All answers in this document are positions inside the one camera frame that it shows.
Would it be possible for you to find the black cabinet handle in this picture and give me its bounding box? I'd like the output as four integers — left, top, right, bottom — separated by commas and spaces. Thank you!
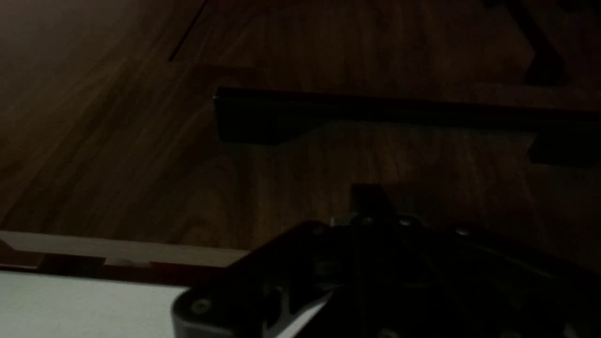
496, 0, 573, 88

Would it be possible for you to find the white drawer with wood front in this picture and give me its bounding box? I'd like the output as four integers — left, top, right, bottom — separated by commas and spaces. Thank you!
0, 0, 601, 270

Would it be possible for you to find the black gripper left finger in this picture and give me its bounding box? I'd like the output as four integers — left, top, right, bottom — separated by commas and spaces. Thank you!
349, 181, 375, 221

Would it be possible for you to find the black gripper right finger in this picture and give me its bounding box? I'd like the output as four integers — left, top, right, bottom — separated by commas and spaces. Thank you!
372, 181, 398, 221

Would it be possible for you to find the black drawer handle bar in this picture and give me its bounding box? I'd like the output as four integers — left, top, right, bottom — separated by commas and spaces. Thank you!
212, 84, 601, 168

